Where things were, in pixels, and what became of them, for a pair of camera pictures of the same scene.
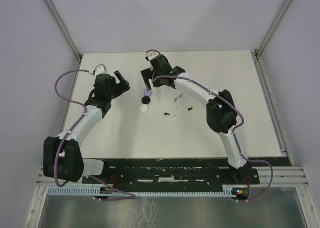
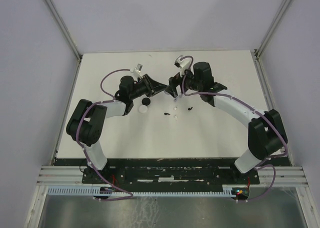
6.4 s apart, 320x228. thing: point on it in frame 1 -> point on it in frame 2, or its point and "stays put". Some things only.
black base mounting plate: (171, 177) stays put
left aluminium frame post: (57, 15) stays put
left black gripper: (123, 85) -> (152, 86)
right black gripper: (146, 74) -> (174, 81)
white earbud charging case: (143, 107) stays put
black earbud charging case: (145, 99) stays put
